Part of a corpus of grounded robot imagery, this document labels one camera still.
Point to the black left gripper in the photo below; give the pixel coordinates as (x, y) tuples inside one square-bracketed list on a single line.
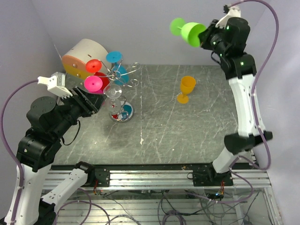
[(94, 101)]

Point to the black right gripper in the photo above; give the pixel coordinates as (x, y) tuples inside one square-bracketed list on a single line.
[(204, 36)]

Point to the green wine glass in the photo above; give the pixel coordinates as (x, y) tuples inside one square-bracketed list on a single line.
[(189, 32)]

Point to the clear wine glass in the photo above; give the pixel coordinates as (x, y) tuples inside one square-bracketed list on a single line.
[(113, 103)]

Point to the chrome wine glass rack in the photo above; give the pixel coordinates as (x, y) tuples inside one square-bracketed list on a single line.
[(127, 111)]

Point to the orange wine glass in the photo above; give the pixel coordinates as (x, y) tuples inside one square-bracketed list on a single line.
[(187, 85)]

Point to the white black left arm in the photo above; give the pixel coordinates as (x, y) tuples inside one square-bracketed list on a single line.
[(36, 153)]

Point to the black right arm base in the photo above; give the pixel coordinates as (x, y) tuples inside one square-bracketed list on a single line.
[(205, 176)]

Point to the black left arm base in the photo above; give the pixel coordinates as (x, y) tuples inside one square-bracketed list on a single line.
[(99, 177)]

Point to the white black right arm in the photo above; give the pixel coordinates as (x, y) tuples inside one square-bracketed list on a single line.
[(228, 41)]

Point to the pink wine glass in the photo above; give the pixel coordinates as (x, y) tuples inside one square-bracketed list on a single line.
[(93, 84)]

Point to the red wine glass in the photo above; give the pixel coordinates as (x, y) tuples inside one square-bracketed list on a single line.
[(94, 66)]

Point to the blue wine glass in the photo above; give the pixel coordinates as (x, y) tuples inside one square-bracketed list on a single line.
[(118, 73)]

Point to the white round container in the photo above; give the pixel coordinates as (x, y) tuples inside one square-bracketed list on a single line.
[(74, 61)]

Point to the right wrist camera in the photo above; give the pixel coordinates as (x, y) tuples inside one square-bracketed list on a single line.
[(230, 11)]

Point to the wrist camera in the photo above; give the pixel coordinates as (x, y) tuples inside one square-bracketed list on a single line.
[(230, 11), (56, 84)]

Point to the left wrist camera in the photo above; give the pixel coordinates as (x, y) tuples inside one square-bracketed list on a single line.
[(56, 84)]

